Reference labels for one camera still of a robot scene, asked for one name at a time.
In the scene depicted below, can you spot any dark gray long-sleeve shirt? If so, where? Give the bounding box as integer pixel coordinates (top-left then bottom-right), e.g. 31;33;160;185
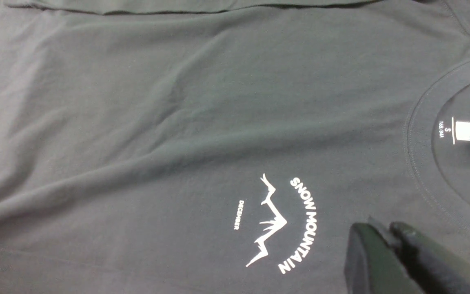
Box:
0;0;470;294

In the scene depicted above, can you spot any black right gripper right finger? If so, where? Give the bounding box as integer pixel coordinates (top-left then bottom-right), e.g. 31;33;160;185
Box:
389;222;470;294

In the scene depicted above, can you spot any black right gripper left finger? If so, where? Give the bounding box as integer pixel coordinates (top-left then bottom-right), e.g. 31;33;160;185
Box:
344;217;423;294

